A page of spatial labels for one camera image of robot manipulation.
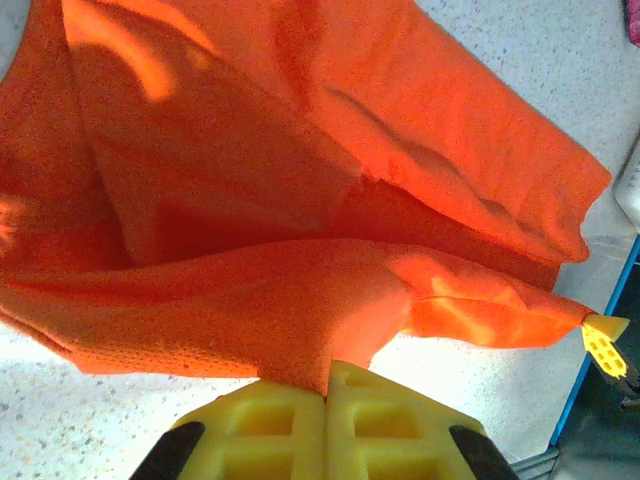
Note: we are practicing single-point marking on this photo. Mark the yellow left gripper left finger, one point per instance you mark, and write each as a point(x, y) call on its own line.
point(265, 440)

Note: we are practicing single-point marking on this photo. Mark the blue table edge trim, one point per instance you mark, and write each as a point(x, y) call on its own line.
point(567, 410)

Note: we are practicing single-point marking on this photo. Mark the pink t-shirt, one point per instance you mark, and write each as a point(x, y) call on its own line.
point(634, 20)

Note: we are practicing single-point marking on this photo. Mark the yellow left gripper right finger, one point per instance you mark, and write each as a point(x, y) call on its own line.
point(390, 440)

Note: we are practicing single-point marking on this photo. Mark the orange mesh t-shirt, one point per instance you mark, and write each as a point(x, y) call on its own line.
point(250, 150)

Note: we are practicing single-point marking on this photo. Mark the aluminium frame profile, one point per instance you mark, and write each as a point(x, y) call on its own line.
point(540, 465)

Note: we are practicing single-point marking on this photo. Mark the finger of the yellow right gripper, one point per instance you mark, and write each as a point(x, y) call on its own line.
point(606, 352)
point(611, 325)

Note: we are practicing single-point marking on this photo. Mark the white translucent plastic item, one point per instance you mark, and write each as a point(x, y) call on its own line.
point(630, 195)

